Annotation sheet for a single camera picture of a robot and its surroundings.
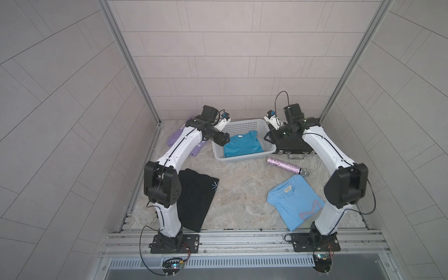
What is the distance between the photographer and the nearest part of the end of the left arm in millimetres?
610

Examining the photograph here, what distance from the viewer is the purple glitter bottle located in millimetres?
908

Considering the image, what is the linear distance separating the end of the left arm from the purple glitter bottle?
29 cm
